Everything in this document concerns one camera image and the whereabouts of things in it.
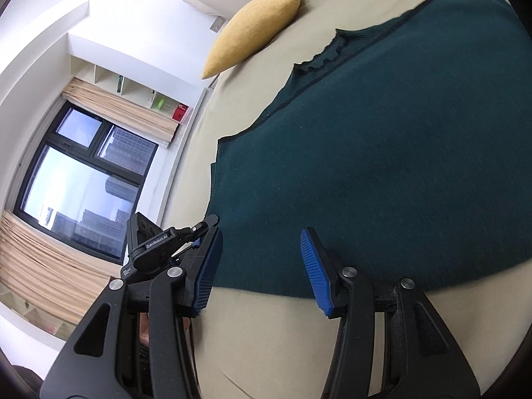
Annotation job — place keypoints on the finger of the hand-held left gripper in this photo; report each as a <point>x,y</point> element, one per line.
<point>205,222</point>

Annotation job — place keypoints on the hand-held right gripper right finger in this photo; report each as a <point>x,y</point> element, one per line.
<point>316,274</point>

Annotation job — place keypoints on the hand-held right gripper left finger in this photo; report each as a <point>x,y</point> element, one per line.
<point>205,274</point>

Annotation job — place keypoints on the dark green sweater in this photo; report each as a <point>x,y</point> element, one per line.
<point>374,153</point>

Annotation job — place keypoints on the person's left hand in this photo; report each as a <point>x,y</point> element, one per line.
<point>144,326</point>

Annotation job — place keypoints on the bed with beige sheet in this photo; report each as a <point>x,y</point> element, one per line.
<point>270,341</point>

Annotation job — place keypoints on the black framed window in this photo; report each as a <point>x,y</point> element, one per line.
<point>83,183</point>

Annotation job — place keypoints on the beige curtain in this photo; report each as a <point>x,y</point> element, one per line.
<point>124,112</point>
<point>45,266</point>

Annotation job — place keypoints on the red box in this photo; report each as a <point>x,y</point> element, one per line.
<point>180,113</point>

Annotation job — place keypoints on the green container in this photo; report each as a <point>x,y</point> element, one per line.
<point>160,104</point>

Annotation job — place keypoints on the white open shelf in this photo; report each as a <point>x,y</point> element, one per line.
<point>137,87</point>

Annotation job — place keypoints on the green flat box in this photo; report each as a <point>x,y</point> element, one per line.
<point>120,83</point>

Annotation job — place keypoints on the yellow pillow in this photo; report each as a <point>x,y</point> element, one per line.
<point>249,33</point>

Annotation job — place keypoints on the grey wall switch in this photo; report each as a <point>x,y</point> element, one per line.
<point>218,24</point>

